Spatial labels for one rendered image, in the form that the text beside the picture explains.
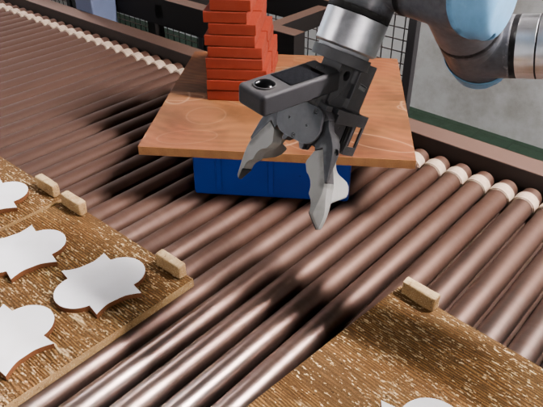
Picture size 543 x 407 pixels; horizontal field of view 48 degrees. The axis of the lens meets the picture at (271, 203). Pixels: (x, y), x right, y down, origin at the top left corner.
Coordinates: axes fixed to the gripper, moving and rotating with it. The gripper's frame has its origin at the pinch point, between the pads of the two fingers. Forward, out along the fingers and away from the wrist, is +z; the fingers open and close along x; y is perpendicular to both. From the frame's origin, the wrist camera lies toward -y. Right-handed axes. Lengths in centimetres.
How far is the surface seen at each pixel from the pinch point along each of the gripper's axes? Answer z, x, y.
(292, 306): 17.7, 2.4, 16.1
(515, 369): 9.9, -26.9, 27.3
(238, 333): 23.0, 4.1, 8.6
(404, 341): 13.4, -14.3, 20.7
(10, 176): 26, 66, -2
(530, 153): -8, 79, 272
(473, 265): 4.4, -9.4, 43.2
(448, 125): -5, 126, 267
